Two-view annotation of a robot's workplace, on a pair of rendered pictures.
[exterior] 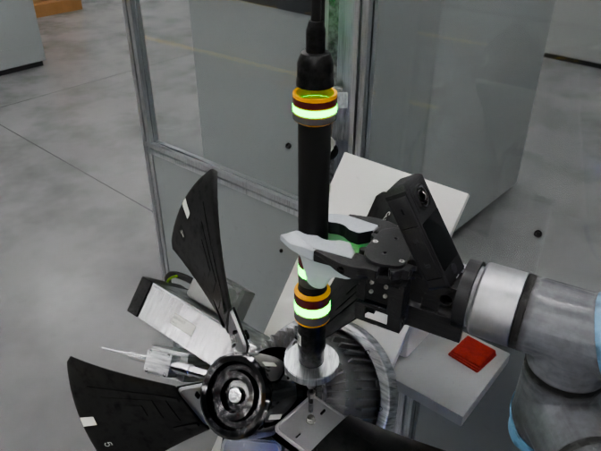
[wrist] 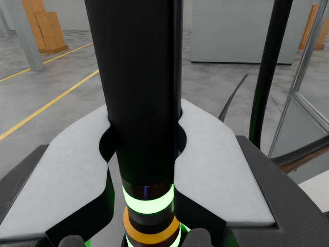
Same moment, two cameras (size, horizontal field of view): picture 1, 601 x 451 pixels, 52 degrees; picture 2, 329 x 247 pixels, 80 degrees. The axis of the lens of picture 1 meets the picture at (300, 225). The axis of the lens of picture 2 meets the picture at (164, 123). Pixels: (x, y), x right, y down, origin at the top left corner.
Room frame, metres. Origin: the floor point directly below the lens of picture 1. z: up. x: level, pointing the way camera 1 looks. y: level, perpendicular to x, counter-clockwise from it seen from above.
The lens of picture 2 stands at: (0.53, -0.10, 1.56)
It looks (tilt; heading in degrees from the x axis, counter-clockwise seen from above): 33 degrees down; 59
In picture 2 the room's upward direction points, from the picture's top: 2 degrees counter-clockwise
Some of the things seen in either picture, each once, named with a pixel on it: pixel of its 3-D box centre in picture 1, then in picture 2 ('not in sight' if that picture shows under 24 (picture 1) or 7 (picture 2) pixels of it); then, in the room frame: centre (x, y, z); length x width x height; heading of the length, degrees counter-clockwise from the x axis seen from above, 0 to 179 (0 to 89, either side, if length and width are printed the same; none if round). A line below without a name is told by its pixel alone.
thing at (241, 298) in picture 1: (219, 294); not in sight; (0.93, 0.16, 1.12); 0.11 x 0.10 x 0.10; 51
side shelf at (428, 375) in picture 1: (416, 352); not in sight; (1.07, -0.27, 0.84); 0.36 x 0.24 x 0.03; 51
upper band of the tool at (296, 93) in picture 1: (315, 106); not in sight; (0.57, -0.01, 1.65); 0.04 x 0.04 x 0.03
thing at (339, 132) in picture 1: (330, 114); not in sight; (1.19, -0.06, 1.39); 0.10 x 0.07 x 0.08; 176
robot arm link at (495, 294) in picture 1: (495, 301); not in sight; (0.47, -0.19, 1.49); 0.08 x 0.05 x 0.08; 151
